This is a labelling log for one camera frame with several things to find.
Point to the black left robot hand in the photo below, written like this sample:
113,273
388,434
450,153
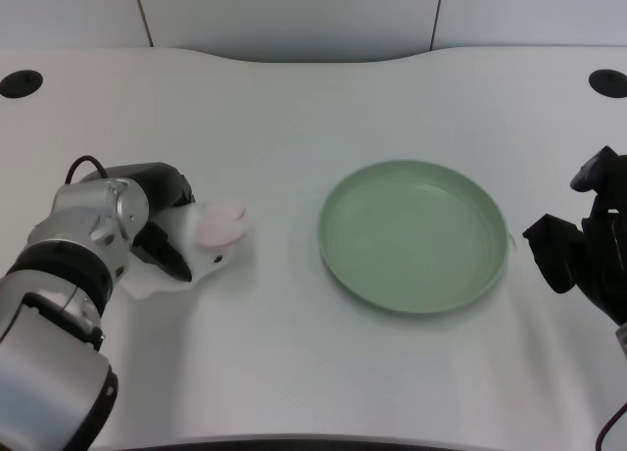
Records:
164,184

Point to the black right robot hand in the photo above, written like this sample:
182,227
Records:
600,255

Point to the white plush rabbit doll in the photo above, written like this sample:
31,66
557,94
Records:
218,225

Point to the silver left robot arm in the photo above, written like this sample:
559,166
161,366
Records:
59,294

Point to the green round plate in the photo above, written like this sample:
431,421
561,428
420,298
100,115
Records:
411,237

